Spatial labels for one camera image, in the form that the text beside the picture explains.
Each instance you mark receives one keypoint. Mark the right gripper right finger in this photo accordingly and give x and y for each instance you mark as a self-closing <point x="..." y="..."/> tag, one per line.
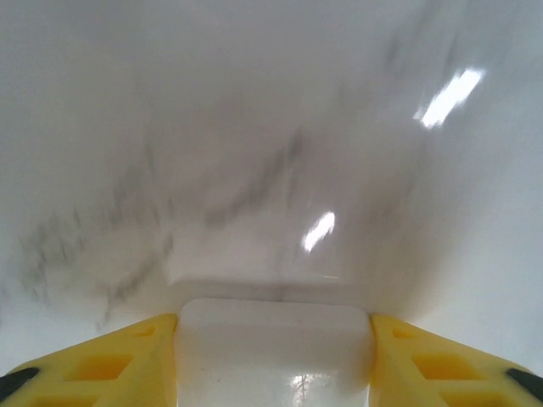
<point x="403" y="347"/>

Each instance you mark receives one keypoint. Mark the white remote control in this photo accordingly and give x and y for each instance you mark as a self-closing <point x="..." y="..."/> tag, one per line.
<point x="271" y="347"/>

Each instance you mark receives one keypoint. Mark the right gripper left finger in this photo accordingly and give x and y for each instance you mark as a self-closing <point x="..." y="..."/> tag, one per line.
<point x="140" y="343"/>

